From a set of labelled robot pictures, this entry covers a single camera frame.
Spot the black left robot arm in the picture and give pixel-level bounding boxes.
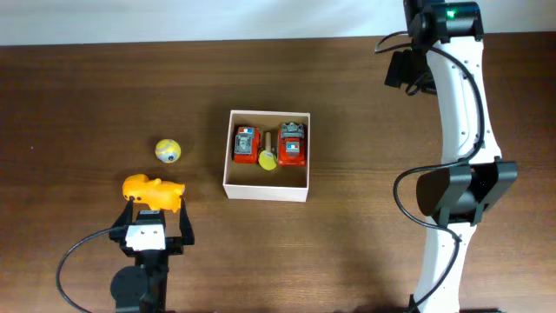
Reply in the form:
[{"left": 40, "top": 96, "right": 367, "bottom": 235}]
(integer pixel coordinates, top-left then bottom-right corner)
[{"left": 109, "top": 196, "right": 195, "bottom": 312}]

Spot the small red toy truck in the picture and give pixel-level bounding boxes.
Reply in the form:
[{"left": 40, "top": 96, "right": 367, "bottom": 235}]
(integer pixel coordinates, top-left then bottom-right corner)
[{"left": 234, "top": 126, "right": 261, "bottom": 163}]

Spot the orange plastic toy animal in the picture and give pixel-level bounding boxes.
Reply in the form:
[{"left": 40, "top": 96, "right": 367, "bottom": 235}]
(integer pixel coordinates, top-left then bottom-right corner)
[{"left": 122, "top": 174, "right": 186, "bottom": 213}]

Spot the red toy car grey top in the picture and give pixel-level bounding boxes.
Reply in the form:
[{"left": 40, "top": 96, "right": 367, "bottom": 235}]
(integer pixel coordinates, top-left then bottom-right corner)
[{"left": 278, "top": 122, "right": 307, "bottom": 167}]

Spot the yellow ball wooden stick toy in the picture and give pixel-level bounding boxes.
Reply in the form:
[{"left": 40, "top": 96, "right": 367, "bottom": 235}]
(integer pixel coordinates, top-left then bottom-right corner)
[{"left": 258, "top": 132, "right": 277, "bottom": 171}]

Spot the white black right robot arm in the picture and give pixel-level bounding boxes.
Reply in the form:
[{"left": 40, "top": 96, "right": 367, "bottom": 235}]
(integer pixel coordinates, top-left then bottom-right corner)
[{"left": 385, "top": 0, "right": 518, "bottom": 312}]

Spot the yellow grey toy ball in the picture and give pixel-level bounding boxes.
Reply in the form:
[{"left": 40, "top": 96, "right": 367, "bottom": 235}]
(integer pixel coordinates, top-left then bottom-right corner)
[{"left": 155, "top": 139, "right": 182, "bottom": 163}]

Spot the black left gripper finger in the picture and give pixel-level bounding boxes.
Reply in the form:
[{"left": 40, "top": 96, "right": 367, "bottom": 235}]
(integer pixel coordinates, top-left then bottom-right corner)
[
  {"left": 179, "top": 197, "right": 194, "bottom": 238},
  {"left": 112, "top": 196, "right": 135, "bottom": 228}
]

